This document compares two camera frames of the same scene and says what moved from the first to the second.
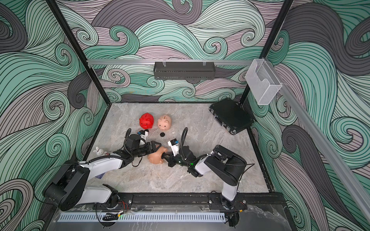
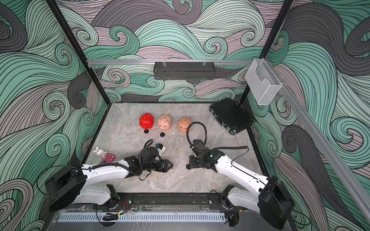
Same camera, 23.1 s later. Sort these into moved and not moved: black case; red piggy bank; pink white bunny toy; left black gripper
Moved: left black gripper
Not moved: red piggy bank; pink white bunny toy; black case
